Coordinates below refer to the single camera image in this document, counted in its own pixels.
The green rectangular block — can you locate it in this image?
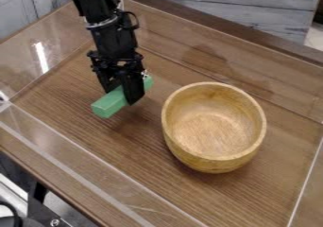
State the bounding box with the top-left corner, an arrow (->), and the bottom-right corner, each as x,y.
91,75 -> 152,118

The black cable under table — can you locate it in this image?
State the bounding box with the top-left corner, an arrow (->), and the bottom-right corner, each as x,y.
0,201 -> 24,227

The black table leg frame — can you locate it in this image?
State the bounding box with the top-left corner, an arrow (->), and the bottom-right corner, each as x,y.
26,183 -> 73,227

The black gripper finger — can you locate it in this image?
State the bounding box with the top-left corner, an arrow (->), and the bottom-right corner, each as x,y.
95,67 -> 121,93
120,71 -> 145,105

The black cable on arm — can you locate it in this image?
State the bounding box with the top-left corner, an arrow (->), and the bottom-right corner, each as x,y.
120,10 -> 141,31

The brown wooden bowl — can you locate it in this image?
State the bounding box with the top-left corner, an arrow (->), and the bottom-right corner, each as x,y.
161,81 -> 267,174

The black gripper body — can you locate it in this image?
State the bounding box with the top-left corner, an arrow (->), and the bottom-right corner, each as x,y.
85,18 -> 144,79

